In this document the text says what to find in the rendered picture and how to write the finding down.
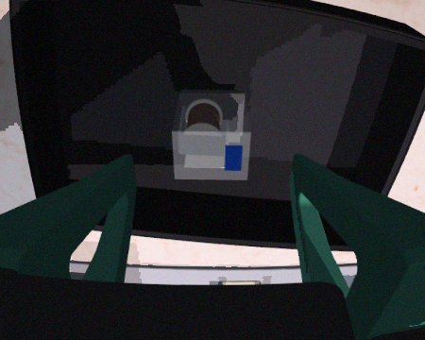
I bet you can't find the black tray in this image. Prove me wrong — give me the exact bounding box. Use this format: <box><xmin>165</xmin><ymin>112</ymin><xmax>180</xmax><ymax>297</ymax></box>
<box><xmin>9</xmin><ymin>0</ymin><xmax>425</xmax><ymax>249</ymax></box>

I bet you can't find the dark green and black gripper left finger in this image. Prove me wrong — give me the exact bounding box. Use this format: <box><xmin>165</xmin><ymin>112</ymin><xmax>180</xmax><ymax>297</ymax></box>
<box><xmin>0</xmin><ymin>155</ymin><xmax>137</xmax><ymax>282</ymax></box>

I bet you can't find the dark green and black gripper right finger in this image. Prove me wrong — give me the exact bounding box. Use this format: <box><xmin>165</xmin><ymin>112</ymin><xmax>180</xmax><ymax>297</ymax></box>
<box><xmin>289</xmin><ymin>154</ymin><xmax>425</xmax><ymax>340</ymax></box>

